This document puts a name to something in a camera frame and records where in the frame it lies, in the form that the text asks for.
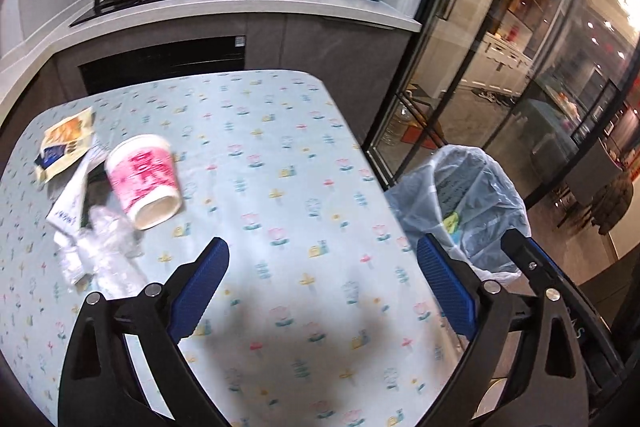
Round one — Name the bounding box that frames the clear plastic bag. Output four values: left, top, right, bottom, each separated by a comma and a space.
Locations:
54, 205, 146, 299

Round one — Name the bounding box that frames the pink paper cup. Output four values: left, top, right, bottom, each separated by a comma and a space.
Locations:
104, 134, 182, 231

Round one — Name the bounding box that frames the green milk carton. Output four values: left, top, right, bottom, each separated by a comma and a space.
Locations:
46, 143, 108, 239

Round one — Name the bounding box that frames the beige snack bag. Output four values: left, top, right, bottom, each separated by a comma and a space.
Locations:
34, 107, 94, 183

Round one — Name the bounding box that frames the trash bin with clear liner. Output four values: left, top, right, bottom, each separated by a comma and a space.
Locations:
385, 145, 530, 286

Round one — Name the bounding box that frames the floral tablecloth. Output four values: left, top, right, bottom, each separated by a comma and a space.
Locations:
1, 70, 458, 426

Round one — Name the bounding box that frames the built-in black oven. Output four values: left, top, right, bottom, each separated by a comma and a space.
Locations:
79, 36, 246, 94

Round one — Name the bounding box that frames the black framed glass door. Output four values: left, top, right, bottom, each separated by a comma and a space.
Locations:
368, 0, 639, 205

